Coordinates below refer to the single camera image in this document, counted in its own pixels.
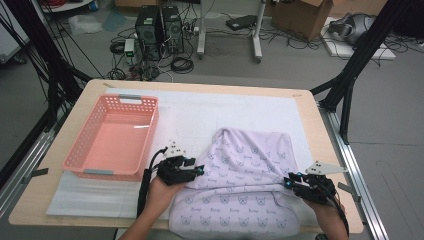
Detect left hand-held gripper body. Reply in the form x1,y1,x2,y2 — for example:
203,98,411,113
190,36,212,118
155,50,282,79
156,139,194,186

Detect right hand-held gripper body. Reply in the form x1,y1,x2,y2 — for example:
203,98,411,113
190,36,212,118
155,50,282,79
293,160,348,205

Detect lilac printed fleece blanket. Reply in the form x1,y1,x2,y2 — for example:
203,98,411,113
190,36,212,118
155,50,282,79
168,127,303,240

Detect person's left hand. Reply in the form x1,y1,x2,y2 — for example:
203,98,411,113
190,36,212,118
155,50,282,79
146,176,186,214

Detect person's right hand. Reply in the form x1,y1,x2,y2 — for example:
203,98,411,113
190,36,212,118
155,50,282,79
304,199,346,228

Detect white grid mat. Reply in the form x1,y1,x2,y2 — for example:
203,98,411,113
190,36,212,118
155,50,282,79
45,88,331,228

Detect pink plastic basket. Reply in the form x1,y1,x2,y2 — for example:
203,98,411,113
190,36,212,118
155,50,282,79
61,93,160,183

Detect small white power unit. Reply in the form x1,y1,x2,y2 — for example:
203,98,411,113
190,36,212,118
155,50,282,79
123,38,136,65

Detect wooden desk with white legs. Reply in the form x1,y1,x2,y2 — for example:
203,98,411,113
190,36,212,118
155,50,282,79
195,0,268,64

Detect black computer tower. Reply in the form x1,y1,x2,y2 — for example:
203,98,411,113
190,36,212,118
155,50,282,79
161,4,185,55
134,4,164,62

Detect black flat device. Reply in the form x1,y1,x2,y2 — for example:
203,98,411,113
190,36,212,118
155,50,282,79
225,14,258,31

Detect white foam board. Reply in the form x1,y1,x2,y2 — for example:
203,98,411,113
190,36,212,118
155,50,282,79
321,16,397,61

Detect grey helmet-shaped device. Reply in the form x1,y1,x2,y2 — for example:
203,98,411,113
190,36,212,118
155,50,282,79
328,13,376,46

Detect large open cardboard box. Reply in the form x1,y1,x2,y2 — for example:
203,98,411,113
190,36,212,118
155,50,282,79
271,0,334,42

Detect pale blue sheet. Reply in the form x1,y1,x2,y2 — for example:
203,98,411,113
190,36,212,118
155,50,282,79
101,9,128,33

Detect clear plastic bag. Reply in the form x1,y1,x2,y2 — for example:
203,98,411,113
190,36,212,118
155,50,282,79
68,13,104,35

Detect round white table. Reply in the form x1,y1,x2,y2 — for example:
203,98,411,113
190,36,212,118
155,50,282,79
39,0,94,14

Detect white cabinet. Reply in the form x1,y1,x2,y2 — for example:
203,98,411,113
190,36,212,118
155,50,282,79
0,0,31,64

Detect grey metal bracket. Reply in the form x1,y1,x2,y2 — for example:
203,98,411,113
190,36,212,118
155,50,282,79
21,167,49,184
338,182,362,203

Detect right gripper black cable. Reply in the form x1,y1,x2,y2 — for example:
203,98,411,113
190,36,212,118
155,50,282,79
328,186,350,238

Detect coiled black cable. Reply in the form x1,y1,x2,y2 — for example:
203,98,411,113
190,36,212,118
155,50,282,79
170,57,195,74

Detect black metal frame post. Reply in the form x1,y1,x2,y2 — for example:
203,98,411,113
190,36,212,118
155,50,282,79
309,0,413,145
0,0,93,132

